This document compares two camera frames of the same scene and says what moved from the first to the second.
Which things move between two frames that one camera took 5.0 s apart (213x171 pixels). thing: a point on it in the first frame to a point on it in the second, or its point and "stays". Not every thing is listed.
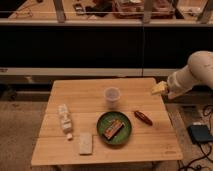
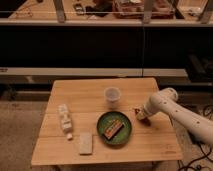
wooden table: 110,120 stays
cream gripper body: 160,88 to 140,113
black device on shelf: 79,9 stays
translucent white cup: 112,95 stays
